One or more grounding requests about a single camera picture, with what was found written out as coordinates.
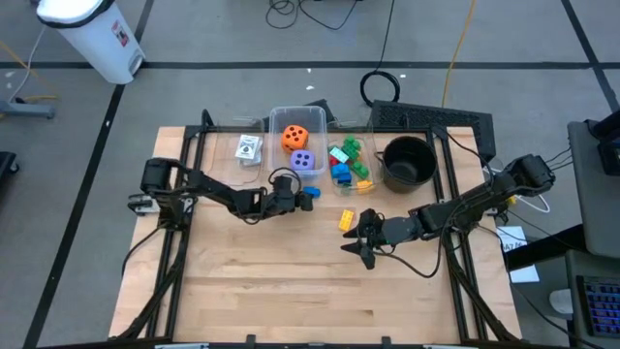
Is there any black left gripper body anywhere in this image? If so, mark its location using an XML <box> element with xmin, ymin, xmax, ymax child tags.
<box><xmin>261</xmin><ymin>174</ymin><xmax>301</xmax><ymax>215</ymax></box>

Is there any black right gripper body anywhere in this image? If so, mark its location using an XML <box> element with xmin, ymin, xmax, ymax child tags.
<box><xmin>357</xmin><ymin>208</ymin><xmax>422</xmax><ymax>270</ymax></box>

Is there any yellow brick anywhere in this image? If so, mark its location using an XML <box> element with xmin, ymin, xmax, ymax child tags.
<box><xmin>337</xmin><ymin>208</ymin><xmax>356</xmax><ymax>233</ymax></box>

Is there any purple foam die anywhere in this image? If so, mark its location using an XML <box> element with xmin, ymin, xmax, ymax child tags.
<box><xmin>289</xmin><ymin>148</ymin><xmax>317</xmax><ymax>173</ymax></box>

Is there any white playing card deck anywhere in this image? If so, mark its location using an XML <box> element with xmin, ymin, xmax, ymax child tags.
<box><xmin>234</xmin><ymin>134</ymin><xmax>263</xmax><ymax>161</ymax></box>
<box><xmin>241</xmin><ymin>140</ymin><xmax>264</xmax><ymax>169</ymax></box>

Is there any orange foam die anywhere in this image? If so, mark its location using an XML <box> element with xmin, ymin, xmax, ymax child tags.
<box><xmin>281</xmin><ymin>124</ymin><xmax>310</xmax><ymax>154</ymax></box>

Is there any shallow clear plastic bin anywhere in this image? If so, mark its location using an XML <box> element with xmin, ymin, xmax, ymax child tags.
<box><xmin>326</xmin><ymin>118</ymin><xmax>385</xmax><ymax>196</ymax></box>
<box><xmin>212</xmin><ymin>115</ymin><xmax>266</xmax><ymax>188</ymax></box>

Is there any black bucket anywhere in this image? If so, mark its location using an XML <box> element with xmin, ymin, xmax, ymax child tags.
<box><xmin>382</xmin><ymin>135</ymin><xmax>439</xmax><ymax>194</ymax></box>

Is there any tall clear plastic bin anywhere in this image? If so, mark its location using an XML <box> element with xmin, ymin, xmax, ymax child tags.
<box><xmin>267</xmin><ymin>105</ymin><xmax>328</xmax><ymax>179</ymax></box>

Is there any black perforated panel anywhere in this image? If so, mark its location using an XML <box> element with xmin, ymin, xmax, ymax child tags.
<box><xmin>370</xmin><ymin>99</ymin><xmax>497</xmax><ymax>167</ymax></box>

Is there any white paper sheet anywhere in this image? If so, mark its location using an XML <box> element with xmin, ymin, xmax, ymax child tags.
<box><xmin>495</xmin><ymin>225</ymin><xmax>542</xmax><ymax>285</ymax></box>

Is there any black desk beam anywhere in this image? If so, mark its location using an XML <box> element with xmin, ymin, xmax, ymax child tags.
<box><xmin>502</xmin><ymin>223</ymin><xmax>587</xmax><ymax>272</ymax></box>

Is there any white computer mouse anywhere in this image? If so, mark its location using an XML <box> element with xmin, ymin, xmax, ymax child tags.
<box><xmin>548</xmin><ymin>288</ymin><xmax>574</xmax><ymax>316</ymax></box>

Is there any backlit keyboard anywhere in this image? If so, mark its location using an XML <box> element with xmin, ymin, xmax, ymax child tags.
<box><xmin>575</xmin><ymin>274</ymin><xmax>620</xmax><ymax>339</ymax></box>

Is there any white trash can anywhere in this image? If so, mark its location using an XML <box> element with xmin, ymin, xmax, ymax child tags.
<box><xmin>36</xmin><ymin>0</ymin><xmax>146</xmax><ymax>86</ymax></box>

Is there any grey stand base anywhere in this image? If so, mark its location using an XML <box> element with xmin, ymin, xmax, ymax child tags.
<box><xmin>0</xmin><ymin>98</ymin><xmax>57</xmax><ymax>121</ymax></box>

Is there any black equipment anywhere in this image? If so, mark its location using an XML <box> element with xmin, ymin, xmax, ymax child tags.
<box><xmin>0</xmin><ymin>150</ymin><xmax>21</xmax><ymax>188</ymax></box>

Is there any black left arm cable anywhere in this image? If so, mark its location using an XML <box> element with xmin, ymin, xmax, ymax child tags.
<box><xmin>267</xmin><ymin>167</ymin><xmax>303</xmax><ymax>195</ymax></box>

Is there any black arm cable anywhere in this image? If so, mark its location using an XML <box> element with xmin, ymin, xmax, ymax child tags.
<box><xmin>267</xmin><ymin>167</ymin><xmax>303</xmax><ymax>195</ymax></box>
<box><xmin>438</xmin><ymin>126</ymin><xmax>496</xmax><ymax>188</ymax></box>

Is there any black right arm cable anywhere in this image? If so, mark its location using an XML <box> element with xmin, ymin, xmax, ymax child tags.
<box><xmin>438</xmin><ymin>126</ymin><xmax>496</xmax><ymax>188</ymax></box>

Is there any black coiled cable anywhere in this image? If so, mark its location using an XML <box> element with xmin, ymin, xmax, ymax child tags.
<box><xmin>358</xmin><ymin>0</ymin><xmax>402</xmax><ymax>109</ymax></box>

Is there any black looped cable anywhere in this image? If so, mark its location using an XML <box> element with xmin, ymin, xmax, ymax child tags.
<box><xmin>264</xmin><ymin>0</ymin><xmax>362</xmax><ymax>31</ymax></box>

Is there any yellow cable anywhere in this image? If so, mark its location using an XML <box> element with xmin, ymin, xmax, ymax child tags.
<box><xmin>440</xmin><ymin>0</ymin><xmax>479</xmax><ymax>109</ymax></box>

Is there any thin white cable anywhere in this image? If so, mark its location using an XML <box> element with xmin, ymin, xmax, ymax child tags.
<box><xmin>7</xmin><ymin>26</ymin><xmax>47</xmax><ymax>103</ymax></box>

